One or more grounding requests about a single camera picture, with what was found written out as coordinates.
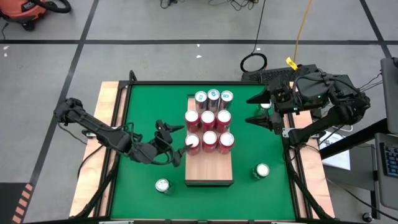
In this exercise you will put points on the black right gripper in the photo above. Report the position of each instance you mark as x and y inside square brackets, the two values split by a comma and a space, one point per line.
[283, 99]

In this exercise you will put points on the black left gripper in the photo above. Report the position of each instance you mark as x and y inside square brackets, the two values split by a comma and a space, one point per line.
[149, 152]

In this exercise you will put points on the red soda can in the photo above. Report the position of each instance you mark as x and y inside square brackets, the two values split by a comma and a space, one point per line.
[207, 117]
[224, 116]
[191, 116]
[226, 139]
[210, 137]
[192, 140]

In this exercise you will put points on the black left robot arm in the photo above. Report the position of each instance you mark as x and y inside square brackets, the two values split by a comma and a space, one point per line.
[102, 133]

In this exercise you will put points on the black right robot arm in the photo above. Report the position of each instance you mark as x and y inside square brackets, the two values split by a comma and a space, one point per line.
[342, 115]

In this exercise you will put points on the wooden shelf black metal legs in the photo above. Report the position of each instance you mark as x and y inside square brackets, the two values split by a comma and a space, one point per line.
[208, 168]

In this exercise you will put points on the black perforated computer case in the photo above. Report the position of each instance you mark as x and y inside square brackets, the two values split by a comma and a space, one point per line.
[264, 74]

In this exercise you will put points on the green table mat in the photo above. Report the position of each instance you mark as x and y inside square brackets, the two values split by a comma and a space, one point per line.
[140, 202]

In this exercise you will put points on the white paper sheet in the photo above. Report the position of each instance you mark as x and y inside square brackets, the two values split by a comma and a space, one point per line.
[340, 160]

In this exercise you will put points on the black stand beam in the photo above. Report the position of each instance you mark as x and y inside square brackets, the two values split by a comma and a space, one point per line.
[351, 141]

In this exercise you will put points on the grey monitor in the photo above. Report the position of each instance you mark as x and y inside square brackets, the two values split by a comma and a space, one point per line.
[390, 93]

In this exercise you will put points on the grey keyboard console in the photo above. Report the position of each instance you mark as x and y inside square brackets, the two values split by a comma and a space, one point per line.
[388, 186]

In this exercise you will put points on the black caster wheel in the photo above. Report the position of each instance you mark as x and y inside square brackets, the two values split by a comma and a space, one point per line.
[367, 217]

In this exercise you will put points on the hazard striped floor mat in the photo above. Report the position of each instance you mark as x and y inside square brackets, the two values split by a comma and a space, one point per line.
[9, 202]

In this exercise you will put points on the orange shop vacuum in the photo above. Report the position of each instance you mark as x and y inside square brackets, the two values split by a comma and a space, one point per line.
[21, 12]

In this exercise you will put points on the silver arm base bracket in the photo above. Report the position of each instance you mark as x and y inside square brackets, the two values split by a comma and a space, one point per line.
[285, 133]

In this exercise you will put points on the black aluminium table frame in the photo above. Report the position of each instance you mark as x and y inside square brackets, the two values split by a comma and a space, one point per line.
[186, 82]

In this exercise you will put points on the silver frame plate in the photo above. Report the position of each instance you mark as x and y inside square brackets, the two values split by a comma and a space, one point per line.
[287, 222]
[116, 222]

